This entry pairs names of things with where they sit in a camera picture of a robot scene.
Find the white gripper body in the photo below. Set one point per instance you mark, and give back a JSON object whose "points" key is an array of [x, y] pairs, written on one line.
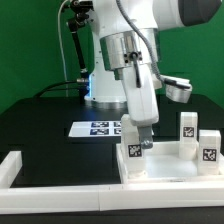
{"points": [[139, 83]]}

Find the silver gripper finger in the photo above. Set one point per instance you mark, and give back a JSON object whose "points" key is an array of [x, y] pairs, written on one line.
{"points": [[145, 137]]}

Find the white square tabletop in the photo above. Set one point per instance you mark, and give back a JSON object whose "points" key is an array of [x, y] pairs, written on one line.
{"points": [[163, 165]]}

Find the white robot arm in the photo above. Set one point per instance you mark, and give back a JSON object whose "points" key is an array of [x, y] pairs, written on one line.
{"points": [[125, 51]]}

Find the paper sheet with fiducial markers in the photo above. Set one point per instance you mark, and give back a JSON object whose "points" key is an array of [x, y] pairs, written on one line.
{"points": [[84, 129]]}

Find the white U-shaped obstacle fence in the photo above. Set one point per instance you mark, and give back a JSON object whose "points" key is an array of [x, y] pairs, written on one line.
{"points": [[101, 197]]}

